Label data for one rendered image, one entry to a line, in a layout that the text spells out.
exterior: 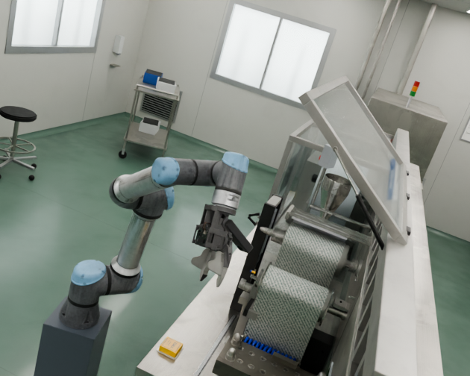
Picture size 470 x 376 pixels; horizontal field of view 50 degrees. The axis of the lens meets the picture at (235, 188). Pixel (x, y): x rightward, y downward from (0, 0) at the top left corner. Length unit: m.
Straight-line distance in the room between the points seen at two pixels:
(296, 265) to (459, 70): 5.46
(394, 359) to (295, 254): 1.10
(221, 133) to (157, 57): 1.51
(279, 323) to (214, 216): 0.71
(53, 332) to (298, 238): 1.00
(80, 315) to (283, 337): 0.77
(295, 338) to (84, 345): 0.79
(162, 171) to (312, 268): 0.93
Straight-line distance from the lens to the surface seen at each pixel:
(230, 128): 7.70
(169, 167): 1.38
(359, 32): 7.25
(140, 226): 1.86
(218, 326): 2.25
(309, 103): 1.55
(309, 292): 1.90
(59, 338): 2.09
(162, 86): 6.34
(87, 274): 1.96
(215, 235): 1.36
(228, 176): 1.37
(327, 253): 2.07
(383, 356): 1.05
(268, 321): 1.97
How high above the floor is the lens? 2.19
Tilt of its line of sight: 20 degrees down
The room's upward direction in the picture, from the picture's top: 17 degrees clockwise
